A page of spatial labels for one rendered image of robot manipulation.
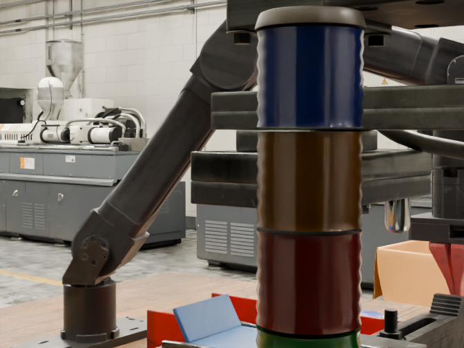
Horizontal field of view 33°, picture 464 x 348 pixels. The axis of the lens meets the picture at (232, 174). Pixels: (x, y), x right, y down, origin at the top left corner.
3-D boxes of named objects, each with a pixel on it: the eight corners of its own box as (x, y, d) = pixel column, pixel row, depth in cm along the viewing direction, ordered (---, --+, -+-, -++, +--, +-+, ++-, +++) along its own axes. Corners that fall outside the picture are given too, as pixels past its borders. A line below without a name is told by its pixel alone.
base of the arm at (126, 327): (166, 269, 101) (127, 264, 105) (43, 295, 85) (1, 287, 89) (167, 331, 101) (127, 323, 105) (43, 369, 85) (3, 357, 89)
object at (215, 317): (224, 326, 69) (224, 293, 69) (387, 357, 60) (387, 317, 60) (172, 344, 63) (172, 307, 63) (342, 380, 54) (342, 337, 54)
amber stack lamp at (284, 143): (292, 217, 31) (293, 131, 31) (380, 224, 29) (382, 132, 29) (235, 226, 28) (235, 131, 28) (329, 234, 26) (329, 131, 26)
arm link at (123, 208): (119, 277, 98) (274, 59, 93) (102, 287, 91) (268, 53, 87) (80, 246, 98) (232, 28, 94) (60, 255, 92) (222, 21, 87)
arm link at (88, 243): (130, 226, 99) (87, 226, 99) (109, 235, 90) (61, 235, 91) (130, 277, 99) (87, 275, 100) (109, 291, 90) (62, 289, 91)
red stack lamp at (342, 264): (291, 305, 31) (292, 221, 31) (380, 318, 29) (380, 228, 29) (234, 324, 28) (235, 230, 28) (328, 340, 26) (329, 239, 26)
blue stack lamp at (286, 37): (293, 127, 31) (293, 41, 31) (382, 127, 29) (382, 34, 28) (235, 126, 28) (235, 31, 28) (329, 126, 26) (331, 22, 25)
